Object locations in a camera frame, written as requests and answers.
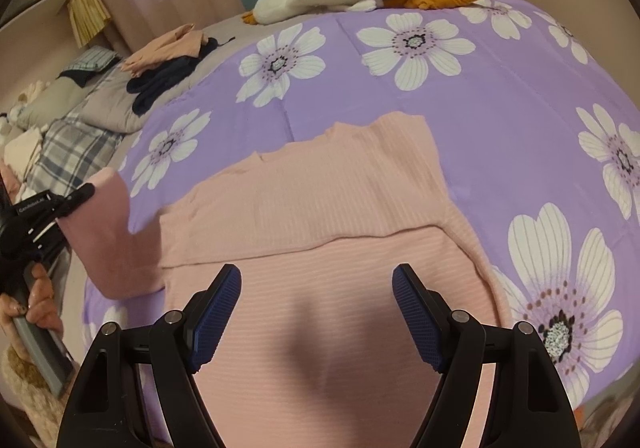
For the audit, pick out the person's left hand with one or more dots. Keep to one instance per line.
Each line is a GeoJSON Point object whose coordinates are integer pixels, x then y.
{"type": "Point", "coordinates": [45, 303]}

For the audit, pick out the pleated straw hanging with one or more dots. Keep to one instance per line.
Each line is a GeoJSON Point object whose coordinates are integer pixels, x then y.
{"type": "Point", "coordinates": [87, 13]}

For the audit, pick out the beige pillow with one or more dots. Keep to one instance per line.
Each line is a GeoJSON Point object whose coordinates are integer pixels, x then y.
{"type": "Point", "coordinates": [50, 101]}

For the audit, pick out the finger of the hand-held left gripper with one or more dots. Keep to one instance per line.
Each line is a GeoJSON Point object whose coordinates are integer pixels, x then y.
{"type": "Point", "coordinates": [65, 200]}

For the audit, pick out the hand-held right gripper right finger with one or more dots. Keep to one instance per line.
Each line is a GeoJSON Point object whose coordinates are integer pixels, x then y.
{"type": "Point", "coordinates": [417, 318]}

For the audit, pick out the pink ribbed sweater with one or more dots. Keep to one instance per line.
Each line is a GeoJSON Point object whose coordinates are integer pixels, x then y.
{"type": "Point", "coordinates": [325, 208]}

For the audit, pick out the grey quilted pillow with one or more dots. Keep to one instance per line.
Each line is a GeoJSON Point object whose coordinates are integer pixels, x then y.
{"type": "Point", "coordinates": [105, 103]}

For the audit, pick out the purple floral blanket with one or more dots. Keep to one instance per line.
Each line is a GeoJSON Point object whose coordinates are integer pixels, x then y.
{"type": "Point", "coordinates": [475, 128]}

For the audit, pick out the peach and navy clothes pile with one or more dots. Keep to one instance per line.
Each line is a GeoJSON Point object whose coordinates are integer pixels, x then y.
{"type": "Point", "coordinates": [160, 83]}

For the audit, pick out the folded peach clothes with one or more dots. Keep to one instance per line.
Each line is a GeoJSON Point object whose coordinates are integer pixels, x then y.
{"type": "Point", "coordinates": [170, 48]}

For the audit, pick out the pile of plush toys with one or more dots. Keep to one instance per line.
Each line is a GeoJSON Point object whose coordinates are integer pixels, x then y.
{"type": "Point", "coordinates": [22, 103]}

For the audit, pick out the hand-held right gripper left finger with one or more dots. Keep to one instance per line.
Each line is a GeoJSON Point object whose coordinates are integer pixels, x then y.
{"type": "Point", "coordinates": [220, 318]}

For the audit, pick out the pink crumpled garment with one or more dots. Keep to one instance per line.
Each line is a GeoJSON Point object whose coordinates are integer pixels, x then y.
{"type": "Point", "coordinates": [7, 183]}

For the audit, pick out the cream garment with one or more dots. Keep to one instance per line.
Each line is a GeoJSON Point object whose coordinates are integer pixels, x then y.
{"type": "Point", "coordinates": [22, 151]}

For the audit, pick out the beige fuzzy cloth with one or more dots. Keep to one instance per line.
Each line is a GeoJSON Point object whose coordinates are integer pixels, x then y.
{"type": "Point", "coordinates": [30, 388]}

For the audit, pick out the striped blue pillow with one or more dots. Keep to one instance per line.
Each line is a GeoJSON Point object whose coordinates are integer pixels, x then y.
{"type": "Point", "coordinates": [92, 61]}

